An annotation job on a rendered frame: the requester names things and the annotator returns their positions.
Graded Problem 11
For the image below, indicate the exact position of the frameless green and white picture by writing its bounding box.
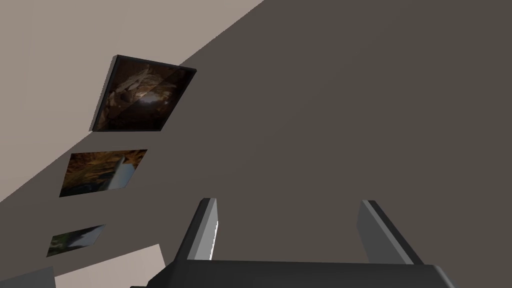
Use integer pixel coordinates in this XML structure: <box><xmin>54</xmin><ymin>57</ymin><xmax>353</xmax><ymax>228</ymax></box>
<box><xmin>45</xmin><ymin>223</ymin><xmax>107</xmax><ymax>258</ymax></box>

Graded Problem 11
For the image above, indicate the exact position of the frameless brown and blue picture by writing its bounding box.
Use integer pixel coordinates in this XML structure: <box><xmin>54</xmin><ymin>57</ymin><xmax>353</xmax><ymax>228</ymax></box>
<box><xmin>58</xmin><ymin>149</ymin><xmax>149</xmax><ymax>198</ymax></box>

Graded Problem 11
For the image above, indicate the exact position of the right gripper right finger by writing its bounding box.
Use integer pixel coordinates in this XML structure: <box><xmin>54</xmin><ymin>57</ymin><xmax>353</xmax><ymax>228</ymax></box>
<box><xmin>356</xmin><ymin>199</ymin><xmax>424</xmax><ymax>266</ymax></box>

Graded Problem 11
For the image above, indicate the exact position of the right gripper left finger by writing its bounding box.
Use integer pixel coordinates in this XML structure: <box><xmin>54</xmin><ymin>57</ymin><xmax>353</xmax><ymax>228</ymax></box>
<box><xmin>175</xmin><ymin>197</ymin><xmax>219</xmax><ymax>262</ymax></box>

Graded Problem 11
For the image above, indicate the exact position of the black-framed brown cave picture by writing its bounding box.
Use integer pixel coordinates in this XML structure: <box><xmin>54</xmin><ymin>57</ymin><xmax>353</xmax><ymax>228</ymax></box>
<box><xmin>88</xmin><ymin>54</ymin><xmax>198</xmax><ymax>133</ymax></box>

